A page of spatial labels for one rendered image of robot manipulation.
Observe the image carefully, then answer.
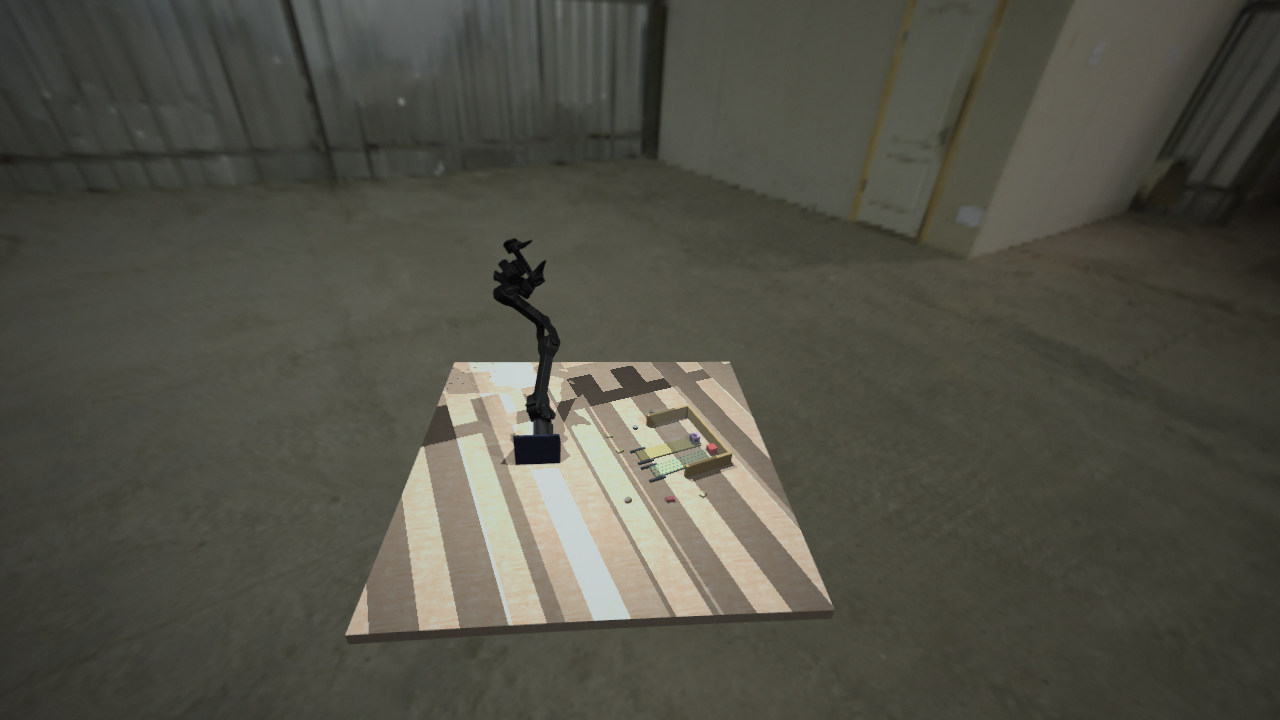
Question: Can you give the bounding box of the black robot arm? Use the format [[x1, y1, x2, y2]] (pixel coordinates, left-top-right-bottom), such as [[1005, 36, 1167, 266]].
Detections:
[[493, 260, 561, 436]]

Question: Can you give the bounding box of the cream polka-dot strip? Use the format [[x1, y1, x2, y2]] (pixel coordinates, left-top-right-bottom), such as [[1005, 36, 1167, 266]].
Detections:
[[650, 457, 685, 477]]

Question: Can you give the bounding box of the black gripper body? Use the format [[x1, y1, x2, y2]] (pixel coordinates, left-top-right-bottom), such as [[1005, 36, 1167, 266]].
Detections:
[[504, 240, 545, 288]]

